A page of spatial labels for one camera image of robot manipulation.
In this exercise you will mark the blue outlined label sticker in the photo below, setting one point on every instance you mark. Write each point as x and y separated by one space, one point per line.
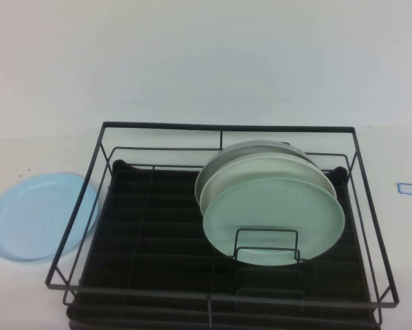
409 189

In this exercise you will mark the cream round plate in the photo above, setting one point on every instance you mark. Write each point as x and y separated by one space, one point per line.
278 168

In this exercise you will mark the grey round plate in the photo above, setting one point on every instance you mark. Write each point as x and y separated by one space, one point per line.
223 158

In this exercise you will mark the mint green round plate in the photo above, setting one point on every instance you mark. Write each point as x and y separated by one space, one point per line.
267 209

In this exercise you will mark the light blue round plate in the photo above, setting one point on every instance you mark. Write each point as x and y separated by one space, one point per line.
37 220

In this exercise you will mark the black ribbed drip tray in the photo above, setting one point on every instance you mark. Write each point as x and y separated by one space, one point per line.
157 213

